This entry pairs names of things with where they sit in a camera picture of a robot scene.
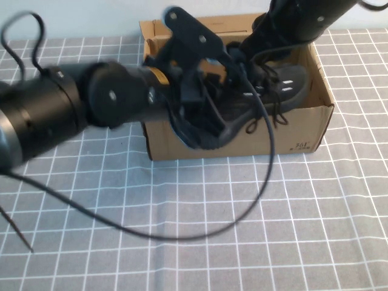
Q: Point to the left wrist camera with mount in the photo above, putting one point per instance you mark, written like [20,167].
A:
[194,30]

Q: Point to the grey white-checked tablecloth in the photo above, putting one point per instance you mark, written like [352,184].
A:
[303,227]

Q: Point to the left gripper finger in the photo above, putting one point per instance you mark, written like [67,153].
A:
[216,115]
[235,68]

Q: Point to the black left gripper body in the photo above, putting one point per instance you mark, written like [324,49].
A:
[188,88]

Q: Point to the brown cardboard shoe box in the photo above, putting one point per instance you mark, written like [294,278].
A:
[303,133]

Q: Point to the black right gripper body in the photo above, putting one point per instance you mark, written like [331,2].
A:
[272,36]

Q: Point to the black lace-up sneaker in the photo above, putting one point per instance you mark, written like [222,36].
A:
[291,75]

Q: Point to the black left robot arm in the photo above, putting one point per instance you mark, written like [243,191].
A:
[45,106]

